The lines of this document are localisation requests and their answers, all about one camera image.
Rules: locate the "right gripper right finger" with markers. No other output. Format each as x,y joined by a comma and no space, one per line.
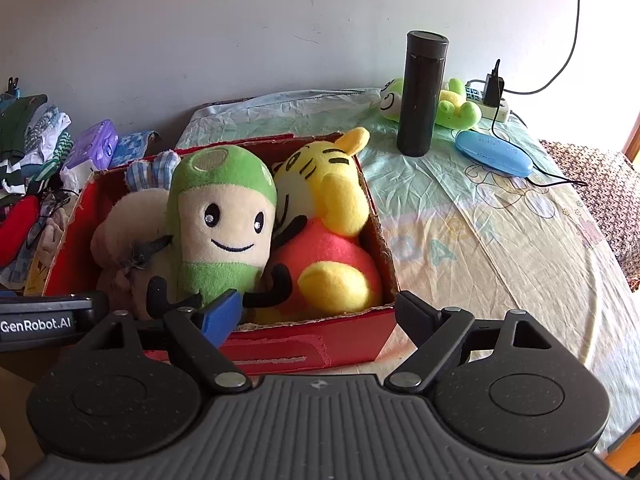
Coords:
442,337

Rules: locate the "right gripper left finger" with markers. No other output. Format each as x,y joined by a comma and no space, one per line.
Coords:
178,349

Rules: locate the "pink-white bunny plush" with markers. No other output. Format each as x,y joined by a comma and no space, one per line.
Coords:
126,245

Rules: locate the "green cream smiling plush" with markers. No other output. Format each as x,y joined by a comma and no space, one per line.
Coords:
218,226

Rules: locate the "green patterned tablecloth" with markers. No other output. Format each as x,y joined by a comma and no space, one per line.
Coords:
463,235

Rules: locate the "yellow tiger plush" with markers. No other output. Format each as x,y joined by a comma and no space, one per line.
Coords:
322,210

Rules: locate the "pile of folded clothes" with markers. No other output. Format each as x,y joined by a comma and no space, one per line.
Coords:
34,143

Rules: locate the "blue glasses case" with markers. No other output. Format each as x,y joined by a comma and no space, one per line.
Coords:
495,153

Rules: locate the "purple tissue pack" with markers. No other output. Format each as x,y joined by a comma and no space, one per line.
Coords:
96,145

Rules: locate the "blue patterned package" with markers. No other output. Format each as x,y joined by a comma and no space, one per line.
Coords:
132,146

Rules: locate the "green frog plush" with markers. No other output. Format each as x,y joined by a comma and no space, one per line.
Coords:
454,111

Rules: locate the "patterned brown chair cushion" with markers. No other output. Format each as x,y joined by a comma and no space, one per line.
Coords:
611,196

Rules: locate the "black charger adapter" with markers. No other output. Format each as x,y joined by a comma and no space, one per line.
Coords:
493,87

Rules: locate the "black thermos bottle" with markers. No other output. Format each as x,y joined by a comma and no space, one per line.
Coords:
424,71

